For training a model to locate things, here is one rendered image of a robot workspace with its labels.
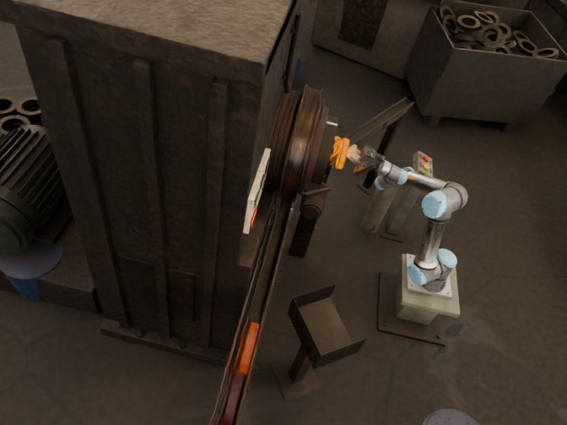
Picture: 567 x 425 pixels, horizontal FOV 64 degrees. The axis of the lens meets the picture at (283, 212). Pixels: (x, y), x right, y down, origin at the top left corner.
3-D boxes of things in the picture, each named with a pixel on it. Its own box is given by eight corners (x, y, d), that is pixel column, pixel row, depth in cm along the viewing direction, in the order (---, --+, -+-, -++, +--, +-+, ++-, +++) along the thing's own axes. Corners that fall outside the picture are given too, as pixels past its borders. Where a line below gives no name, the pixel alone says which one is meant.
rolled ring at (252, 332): (246, 373, 159) (237, 372, 159) (246, 373, 176) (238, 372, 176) (260, 321, 165) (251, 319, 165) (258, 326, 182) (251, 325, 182)
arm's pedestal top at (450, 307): (452, 269, 267) (456, 266, 263) (456, 318, 246) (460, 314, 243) (399, 256, 266) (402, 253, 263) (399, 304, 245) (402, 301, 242)
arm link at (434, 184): (480, 184, 211) (406, 161, 251) (463, 190, 206) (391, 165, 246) (478, 207, 216) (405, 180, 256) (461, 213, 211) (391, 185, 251)
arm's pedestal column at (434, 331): (440, 287, 289) (458, 265, 269) (444, 346, 263) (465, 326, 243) (379, 273, 288) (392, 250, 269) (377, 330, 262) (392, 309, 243)
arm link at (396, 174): (397, 188, 237) (407, 182, 230) (380, 179, 235) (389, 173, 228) (401, 175, 240) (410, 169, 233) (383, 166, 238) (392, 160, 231)
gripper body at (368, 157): (365, 143, 228) (386, 154, 231) (356, 154, 234) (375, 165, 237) (364, 153, 223) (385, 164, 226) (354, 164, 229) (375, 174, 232)
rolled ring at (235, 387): (246, 365, 157) (237, 363, 157) (232, 422, 147) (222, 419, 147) (243, 379, 172) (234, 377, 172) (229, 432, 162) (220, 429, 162)
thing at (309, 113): (273, 221, 188) (293, 134, 153) (294, 148, 219) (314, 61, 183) (288, 224, 188) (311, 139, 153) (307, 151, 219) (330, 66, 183)
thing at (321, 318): (288, 413, 226) (321, 356, 171) (269, 363, 240) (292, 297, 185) (325, 398, 233) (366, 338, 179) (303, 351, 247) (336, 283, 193)
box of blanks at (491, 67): (415, 126, 395) (454, 44, 336) (394, 71, 447) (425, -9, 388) (522, 135, 411) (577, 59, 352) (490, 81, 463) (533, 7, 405)
